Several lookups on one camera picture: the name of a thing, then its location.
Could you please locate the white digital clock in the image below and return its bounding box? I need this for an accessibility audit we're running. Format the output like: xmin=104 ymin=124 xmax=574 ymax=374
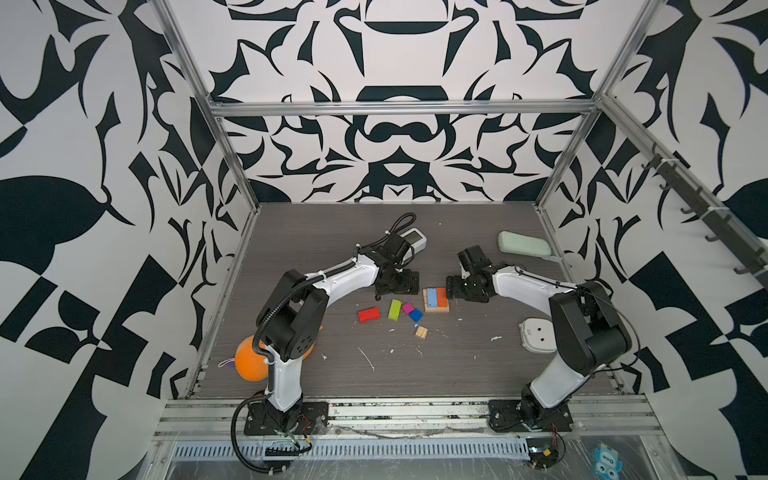
xmin=401 ymin=227 xmax=427 ymax=258

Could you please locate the white oval plastic device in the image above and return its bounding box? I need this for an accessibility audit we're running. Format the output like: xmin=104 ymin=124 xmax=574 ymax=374
xmin=519 ymin=318 xmax=557 ymax=354

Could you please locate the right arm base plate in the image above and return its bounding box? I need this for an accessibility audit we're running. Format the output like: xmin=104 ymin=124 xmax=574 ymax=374
xmin=488 ymin=398 xmax=573 ymax=433

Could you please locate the light blue block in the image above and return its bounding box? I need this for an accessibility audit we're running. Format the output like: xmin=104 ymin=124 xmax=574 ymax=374
xmin=426 ymin=288 xmax=438 ymax=309

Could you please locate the lime green block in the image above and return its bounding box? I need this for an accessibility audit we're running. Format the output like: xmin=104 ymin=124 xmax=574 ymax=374
xmin=387 ymin=299 xmax=402 ymax=321

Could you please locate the white slotted cable duct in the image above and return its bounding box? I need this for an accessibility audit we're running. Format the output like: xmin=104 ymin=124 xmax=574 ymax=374
xmin=170 ymin=437 xmax=530 ymax=462

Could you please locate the orange toy whale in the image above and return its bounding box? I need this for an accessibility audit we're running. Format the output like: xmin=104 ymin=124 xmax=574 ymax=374
xmin=233 ymin=326 xmax=325 ymax=383

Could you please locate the red block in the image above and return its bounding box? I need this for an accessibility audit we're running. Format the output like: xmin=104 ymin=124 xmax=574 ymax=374
xmin=357 ymin=307 xmax=381 ymax=324

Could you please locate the blue cube block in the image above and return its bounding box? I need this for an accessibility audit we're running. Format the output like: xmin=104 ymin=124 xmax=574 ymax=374
xmin=409 ymin=309 xmax=423 ymax=323

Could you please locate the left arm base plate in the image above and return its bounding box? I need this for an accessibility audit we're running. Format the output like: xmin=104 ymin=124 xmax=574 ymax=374
xmin=244 ymin=400 xmax=329 ymax=436

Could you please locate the blue robot sticker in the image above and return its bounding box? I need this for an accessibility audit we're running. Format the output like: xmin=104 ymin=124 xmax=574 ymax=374
xmin=592 ymin=444 xmax=623 ymax=480

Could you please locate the orange block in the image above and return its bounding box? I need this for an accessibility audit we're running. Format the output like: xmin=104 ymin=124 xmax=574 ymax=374
xmin=436 ymin=287 xmax=449 ymax=308

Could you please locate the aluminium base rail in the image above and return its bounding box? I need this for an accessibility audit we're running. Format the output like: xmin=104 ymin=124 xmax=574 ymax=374
xmin=152 ymin=395 xmax=663 ymax=440

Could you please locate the pale green case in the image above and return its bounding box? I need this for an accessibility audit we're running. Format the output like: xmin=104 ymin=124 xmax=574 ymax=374
xmin=497 ymin=231 xmax=560 ymax=262

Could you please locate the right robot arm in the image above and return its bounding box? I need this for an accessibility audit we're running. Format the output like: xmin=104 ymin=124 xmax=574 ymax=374
xmin=446 ymin=245 xmax=633 ymax=421

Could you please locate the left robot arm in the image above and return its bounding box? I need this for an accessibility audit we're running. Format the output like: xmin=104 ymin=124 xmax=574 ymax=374
xmin=252 ymin=228 xmax=427 ymax=414

